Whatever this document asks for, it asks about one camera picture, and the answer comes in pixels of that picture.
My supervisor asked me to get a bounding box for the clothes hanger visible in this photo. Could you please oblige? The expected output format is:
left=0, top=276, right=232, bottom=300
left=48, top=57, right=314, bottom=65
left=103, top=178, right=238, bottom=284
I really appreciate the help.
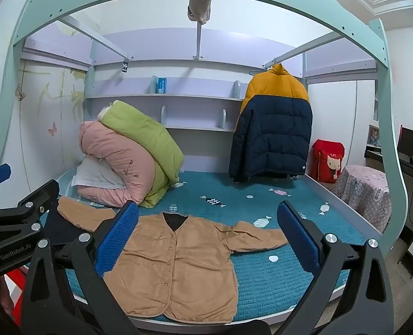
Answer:
left=249, top=61, right=284, bottom=76

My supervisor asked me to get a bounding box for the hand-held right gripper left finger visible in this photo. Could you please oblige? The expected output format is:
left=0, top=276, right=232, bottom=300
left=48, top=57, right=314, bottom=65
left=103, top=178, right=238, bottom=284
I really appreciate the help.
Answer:
left=21, top=200, right=139, bottom=335

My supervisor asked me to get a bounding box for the white folded cloth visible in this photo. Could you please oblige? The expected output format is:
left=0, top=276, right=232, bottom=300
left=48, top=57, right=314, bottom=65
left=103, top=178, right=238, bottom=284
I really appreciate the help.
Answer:
left=71, top=156, right=127, bottom=191

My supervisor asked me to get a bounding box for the green quilt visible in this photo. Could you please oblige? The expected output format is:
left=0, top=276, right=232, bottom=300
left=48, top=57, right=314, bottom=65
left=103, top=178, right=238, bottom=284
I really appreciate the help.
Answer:
left=100, top=100, right=184, bottom=208

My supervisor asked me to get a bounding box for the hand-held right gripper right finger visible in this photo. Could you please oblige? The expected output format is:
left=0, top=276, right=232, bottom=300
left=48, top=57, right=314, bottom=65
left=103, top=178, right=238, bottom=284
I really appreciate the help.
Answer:
left=276, top=200, right=394, bottom=335

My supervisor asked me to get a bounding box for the pink quilt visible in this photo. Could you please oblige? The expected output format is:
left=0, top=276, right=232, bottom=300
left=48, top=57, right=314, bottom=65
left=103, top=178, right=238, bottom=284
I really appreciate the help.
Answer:
left=78, top=120, right=156, bottom=204

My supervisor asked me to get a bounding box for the red object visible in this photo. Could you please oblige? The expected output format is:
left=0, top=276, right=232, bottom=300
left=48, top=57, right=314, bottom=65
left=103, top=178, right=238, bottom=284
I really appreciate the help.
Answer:
left=3, top=268, right=30, bottom=322

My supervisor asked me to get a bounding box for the dark desk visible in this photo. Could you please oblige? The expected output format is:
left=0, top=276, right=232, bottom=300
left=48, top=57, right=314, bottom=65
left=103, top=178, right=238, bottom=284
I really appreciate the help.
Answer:
left=365, top=145, right=413, bottom=185

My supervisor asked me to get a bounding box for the tan button-up jacket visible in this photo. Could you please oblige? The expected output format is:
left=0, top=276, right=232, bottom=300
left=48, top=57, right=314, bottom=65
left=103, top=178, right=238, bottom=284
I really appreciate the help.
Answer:
left=46, top=196, right=289, bottom=323

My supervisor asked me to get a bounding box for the grey hanging cloth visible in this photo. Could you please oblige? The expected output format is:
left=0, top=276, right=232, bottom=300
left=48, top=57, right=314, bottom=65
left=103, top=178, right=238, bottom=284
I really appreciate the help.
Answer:
left=187, top=0, right=213, bottom=25

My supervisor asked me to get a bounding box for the yellow and navy puffer jacket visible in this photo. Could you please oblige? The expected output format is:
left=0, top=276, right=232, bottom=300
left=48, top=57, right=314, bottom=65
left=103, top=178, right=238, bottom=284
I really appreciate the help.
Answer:
left=228, top=63, right=314, bottom=183

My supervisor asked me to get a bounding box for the pink patterned covered stool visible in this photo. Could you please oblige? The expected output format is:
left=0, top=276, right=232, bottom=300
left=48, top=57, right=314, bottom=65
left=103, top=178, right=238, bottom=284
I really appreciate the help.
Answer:
left=333, top=165, right=392, bottom=234

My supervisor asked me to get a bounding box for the lilac wall shelf unit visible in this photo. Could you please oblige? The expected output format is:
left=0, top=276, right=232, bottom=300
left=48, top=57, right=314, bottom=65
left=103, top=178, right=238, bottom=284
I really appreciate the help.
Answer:
left=84, top=31, right=310, bottom=134

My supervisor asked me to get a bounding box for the teal quilted bed mat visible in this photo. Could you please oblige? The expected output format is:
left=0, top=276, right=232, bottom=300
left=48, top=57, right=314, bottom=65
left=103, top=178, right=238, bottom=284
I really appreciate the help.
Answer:
left=41, top=170, right=366, bottom=322

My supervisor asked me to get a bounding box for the red cartoon bag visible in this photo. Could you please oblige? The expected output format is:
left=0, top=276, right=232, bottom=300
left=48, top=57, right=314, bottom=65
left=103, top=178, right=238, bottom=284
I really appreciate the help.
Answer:
left=311, top=139, right=346, bottom=184

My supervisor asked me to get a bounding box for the colourful picture box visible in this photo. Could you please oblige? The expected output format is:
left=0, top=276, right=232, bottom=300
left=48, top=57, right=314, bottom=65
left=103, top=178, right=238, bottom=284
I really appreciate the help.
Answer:
left=367, top=125, right=382, bottom=146

